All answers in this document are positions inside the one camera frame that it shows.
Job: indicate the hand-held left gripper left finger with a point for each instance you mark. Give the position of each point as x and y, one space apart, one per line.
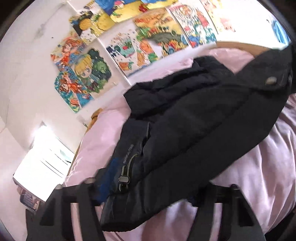
103 187

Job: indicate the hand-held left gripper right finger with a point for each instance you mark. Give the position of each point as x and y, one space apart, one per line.
205 206

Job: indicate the black padded jacket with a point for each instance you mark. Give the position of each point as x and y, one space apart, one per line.
196 115

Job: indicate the pink blanket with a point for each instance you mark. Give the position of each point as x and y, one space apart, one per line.
254 185

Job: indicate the bright window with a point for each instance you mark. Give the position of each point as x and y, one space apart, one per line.
46 162

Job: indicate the dark cluttered shelf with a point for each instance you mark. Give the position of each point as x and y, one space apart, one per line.
29 197

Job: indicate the mermaid drawing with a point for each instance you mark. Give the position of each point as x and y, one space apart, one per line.
71 91

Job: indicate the blond boy drawing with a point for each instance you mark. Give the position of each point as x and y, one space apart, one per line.
92 69

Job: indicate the fruit drinks drawing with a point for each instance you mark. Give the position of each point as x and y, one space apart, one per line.
129 53

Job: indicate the orange-haired girl drawing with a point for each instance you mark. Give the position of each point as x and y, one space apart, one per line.
67 52

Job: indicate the pineapple drawing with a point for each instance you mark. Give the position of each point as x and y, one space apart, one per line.
92 23

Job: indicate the dinosaur landscape drawing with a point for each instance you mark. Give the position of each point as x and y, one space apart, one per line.
159 32

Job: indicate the fish on beach drawing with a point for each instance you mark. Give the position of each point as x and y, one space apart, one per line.
120 10

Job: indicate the colourful city drawing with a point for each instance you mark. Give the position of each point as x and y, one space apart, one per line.
193 23

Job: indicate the blue hanging shirt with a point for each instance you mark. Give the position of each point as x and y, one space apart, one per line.
281 31

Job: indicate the pigs and chicks drawing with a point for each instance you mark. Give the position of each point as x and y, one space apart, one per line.
219 16

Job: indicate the white wall socket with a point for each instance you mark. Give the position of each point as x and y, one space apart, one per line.
82 122

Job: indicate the wooden bed frame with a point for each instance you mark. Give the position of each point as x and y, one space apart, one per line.
249 47

